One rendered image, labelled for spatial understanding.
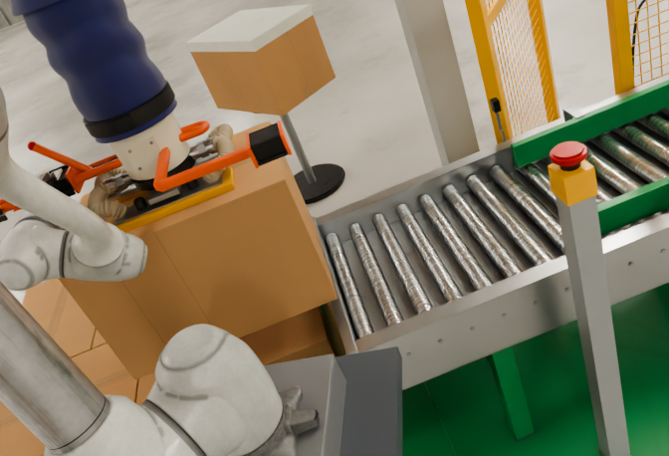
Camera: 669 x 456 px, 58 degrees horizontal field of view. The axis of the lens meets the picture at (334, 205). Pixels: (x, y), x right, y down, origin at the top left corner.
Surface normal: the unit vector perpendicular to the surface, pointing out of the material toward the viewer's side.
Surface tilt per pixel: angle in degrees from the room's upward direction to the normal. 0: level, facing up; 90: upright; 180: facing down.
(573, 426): 0
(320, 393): 1
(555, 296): 90
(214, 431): 82
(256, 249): 90
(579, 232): 90
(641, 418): 0
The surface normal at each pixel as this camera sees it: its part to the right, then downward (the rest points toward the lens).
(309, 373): -0.33, -0.79
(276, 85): 0.68, 0.18
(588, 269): 0.19, 0.47
